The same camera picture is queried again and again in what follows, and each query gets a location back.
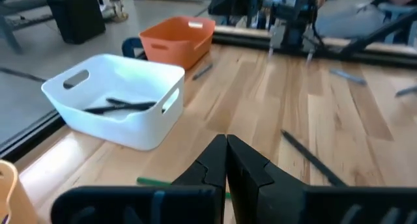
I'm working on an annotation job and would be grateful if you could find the orange plastic bin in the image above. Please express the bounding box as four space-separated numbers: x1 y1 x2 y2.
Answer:
139 16 216 71

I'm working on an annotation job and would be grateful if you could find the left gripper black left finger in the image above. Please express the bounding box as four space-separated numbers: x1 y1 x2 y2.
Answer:
171 134 228 189

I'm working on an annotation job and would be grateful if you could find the person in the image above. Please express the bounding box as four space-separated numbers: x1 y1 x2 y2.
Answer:
314 0 417 44

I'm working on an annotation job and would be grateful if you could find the grey crayon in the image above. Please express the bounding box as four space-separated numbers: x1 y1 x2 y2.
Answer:
191 63 214 81
328 68 368 87
394 86 417 98

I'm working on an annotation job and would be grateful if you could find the black floor box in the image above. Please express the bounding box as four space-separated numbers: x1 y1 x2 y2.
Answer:
46 0 107 45

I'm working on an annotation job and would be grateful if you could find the yellow plastic bin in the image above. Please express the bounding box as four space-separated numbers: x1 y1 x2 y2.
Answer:
0 160 38 224

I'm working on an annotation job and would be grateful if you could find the green pen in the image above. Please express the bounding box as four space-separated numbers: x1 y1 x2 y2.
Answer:
136 176 232 199

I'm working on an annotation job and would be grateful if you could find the black pen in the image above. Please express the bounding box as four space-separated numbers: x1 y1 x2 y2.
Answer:
106 97 134 106
280 129 348 188
83 101 158 115

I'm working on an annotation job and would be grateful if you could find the white plastic bin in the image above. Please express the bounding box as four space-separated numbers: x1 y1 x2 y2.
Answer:
41 53 186 152

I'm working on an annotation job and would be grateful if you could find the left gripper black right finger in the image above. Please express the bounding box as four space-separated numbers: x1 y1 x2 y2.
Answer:
227 134 309 224

